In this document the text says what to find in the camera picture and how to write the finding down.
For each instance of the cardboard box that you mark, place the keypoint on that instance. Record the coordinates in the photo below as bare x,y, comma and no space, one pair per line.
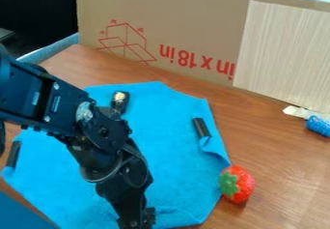
172,20

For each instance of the blue toy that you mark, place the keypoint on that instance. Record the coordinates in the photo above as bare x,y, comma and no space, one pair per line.
319,126

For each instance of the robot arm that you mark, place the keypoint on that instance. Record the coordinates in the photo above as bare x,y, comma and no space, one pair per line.
38,100

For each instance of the blue cloth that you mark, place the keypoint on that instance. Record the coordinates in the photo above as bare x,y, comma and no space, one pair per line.
172,126

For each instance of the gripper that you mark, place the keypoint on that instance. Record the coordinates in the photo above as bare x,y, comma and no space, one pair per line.
126,197

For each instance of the red toy strawberry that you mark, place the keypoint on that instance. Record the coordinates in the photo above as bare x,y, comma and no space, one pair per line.
240,183

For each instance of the light wooden board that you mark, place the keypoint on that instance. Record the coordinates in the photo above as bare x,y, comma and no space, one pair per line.
288,55

